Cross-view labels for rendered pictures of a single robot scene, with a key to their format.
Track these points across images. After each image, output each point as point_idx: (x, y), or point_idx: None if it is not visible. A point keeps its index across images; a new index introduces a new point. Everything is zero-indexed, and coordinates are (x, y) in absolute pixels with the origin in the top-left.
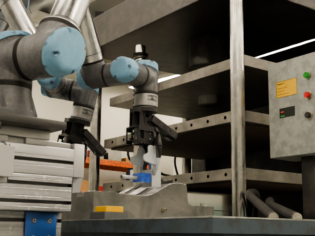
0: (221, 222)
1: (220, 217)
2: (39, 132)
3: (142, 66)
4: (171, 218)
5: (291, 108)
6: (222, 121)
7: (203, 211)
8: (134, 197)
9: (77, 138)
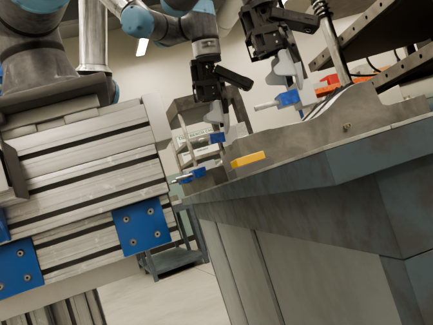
0: (351, 151)
1: (346, 141)
2: (79, 101)
3: None
4: (279, 165)
5: None
6: None
7: (410, 106)
8: (298, 126)
9: (209, 80)
